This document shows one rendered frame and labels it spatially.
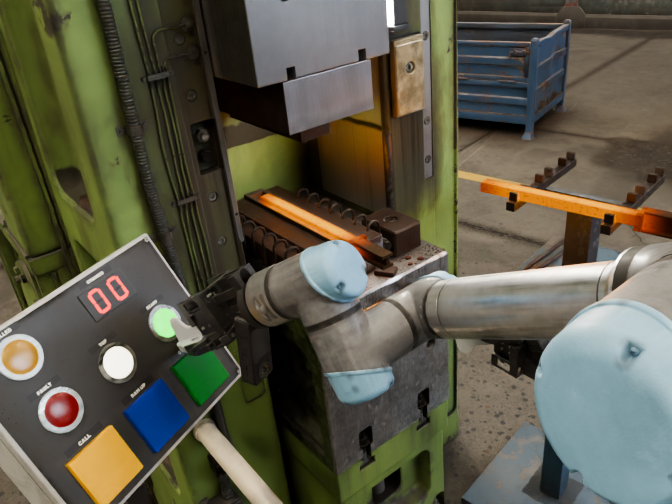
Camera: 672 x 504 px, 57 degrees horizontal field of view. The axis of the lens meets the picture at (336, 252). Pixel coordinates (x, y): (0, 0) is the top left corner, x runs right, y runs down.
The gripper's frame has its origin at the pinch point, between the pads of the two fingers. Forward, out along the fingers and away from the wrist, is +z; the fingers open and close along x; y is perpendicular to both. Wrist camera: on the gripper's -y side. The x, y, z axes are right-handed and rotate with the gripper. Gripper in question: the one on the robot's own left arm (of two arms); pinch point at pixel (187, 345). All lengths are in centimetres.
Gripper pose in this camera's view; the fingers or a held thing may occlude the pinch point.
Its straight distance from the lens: 97.6
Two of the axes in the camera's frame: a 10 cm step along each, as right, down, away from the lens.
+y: -5.3, -8.3, -2.0
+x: -4.5, 4.7, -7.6
